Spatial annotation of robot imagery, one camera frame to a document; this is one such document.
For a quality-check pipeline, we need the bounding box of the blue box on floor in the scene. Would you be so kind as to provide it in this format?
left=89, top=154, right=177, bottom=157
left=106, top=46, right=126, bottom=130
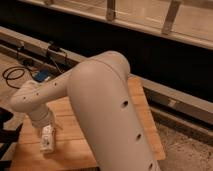
left=34, top=70, right=50, bottom=82

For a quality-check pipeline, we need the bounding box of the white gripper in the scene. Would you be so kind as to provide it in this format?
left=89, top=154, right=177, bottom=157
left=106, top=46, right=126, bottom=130
left=28, top=105, right=57, bottom=146

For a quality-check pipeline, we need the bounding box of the black clamp on rail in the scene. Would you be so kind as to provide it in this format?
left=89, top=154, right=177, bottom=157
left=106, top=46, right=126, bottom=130
left=46, top=41, right=67, bottom=57

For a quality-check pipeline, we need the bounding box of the black coiled cable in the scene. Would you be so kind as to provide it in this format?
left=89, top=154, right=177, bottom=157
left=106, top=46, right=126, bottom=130
left=2, top=65, right=34, bottom=90

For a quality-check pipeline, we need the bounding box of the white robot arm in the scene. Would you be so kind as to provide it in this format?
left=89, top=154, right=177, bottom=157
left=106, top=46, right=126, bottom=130
left=10, top=51, right=161, bottom=171

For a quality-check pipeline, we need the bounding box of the metal floor rail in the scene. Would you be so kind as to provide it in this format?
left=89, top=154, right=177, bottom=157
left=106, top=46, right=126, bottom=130
left=0, top=27, right=213, bottom=125

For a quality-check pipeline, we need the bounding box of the white plastic bottle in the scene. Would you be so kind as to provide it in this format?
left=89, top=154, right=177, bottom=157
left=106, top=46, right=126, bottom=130
left=40, top=125, right=55, bottom=154

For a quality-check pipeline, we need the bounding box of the wooden window frame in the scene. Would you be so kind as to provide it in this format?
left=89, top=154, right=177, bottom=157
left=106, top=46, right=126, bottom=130
left=20, top=0, right=213, bottom=50

